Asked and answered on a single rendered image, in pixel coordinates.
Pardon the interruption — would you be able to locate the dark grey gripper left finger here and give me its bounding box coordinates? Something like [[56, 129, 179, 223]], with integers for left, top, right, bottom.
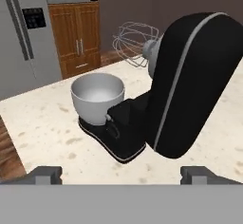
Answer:
[[9, 165, 64, 185]]

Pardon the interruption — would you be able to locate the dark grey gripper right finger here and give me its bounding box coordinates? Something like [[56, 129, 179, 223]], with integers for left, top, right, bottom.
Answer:
[[179, 165, 242, 185]]

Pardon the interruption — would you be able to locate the black stand mixer base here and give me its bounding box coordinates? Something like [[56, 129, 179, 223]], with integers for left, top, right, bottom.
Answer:
[[78, 93, 152, 164]]

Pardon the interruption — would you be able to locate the black stand mixer head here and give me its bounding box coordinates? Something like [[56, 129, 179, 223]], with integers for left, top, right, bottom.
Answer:
[[141, 11, 243, 159]]

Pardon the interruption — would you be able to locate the grey metal mixing bowl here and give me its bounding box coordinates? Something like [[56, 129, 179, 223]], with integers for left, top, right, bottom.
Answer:
[[70, 72, 125, 126]]

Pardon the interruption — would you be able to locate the grey steel fridge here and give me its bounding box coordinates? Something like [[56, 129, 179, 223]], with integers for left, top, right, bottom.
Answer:
[[0, 0, 64, 102]]

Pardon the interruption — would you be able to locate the brown wooden cupboard run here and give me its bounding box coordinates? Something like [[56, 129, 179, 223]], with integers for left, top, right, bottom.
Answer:
[[47, 1, 103, 80]]

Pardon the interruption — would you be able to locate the wire whisk attachment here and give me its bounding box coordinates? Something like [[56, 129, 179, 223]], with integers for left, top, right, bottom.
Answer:
[[112, 21, 161, 68]]

